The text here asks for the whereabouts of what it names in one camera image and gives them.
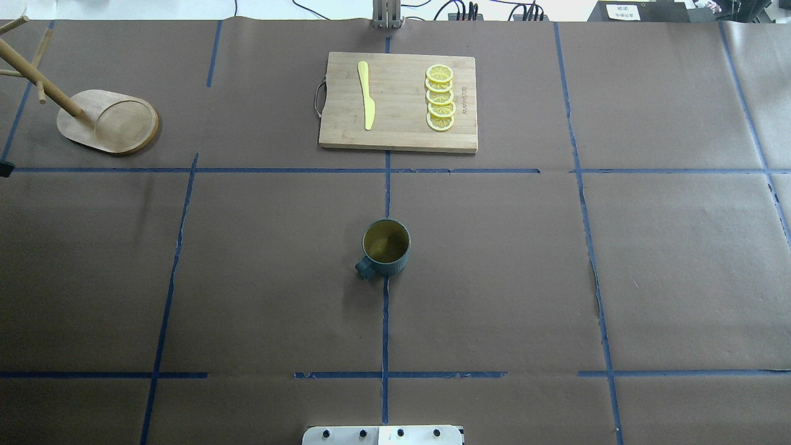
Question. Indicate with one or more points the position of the grey cup yellow inside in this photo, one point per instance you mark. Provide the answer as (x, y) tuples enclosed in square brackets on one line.
[(386, 247)]

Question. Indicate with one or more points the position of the wooden cup storage rack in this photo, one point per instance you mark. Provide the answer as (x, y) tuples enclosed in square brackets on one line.
[(113, 123)]

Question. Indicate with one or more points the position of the lemon slice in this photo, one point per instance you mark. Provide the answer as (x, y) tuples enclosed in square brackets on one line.
[(438, 87), (439, 73), (439, 98), (439, 123), (441, 111)]

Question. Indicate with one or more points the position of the yellow plastic knife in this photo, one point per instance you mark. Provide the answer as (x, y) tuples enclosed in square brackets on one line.
[(369, 105)]

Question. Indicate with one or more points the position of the wooden cutting board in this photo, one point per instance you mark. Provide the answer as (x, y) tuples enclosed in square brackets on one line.
[(397, 85)]

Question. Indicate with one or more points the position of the brown paper table cover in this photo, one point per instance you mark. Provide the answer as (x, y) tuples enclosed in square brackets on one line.
[(612, 266)]

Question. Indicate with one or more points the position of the black box white label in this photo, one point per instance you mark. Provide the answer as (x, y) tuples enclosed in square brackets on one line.
[(639, 11)]

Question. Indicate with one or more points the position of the aluminium frame post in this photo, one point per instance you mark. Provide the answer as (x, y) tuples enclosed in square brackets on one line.
[(387, 14)]

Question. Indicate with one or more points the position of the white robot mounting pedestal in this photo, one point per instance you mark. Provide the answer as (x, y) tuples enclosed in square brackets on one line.
[(384, 434)]

